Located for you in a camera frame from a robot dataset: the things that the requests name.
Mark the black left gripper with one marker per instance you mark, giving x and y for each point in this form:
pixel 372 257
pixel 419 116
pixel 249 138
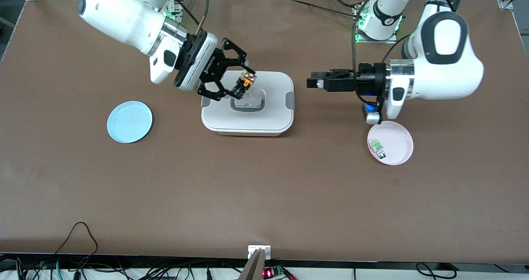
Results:
pixel 366 78

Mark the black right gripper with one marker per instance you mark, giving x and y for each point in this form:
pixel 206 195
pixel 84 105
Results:
pixel 241 85

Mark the orange and black switch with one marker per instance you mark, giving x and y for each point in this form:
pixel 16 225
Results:
pixel 247 81

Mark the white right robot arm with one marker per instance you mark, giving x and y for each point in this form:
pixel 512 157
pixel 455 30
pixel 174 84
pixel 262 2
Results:
pixel 120 20

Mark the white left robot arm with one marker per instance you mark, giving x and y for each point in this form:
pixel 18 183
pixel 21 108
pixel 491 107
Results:
pixel 442 65

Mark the white lidded lunch box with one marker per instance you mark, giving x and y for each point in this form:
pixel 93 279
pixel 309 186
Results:
pixel 272 115

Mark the pink plate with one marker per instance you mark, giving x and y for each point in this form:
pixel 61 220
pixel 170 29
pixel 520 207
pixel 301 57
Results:
pixel 396 143

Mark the light blue plate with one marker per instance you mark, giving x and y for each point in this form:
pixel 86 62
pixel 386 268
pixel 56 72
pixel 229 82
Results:
pixel 129 122

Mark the circuit board with red display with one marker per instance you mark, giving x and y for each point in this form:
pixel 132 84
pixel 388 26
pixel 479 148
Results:
pixel 273 271

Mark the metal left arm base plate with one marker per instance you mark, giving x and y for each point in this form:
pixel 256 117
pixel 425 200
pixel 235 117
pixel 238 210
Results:
pixel 360 38

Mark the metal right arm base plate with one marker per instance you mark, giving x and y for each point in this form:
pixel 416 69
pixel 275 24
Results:
pixel 177 10

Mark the green and clear switch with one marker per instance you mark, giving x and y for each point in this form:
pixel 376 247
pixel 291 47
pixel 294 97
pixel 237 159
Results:
pixel 377 148

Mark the small metal bracket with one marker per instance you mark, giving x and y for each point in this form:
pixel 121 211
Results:
pixel 253 250

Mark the aluminium camera post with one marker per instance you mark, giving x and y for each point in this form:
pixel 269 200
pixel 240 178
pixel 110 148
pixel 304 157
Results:
pixel 253 267

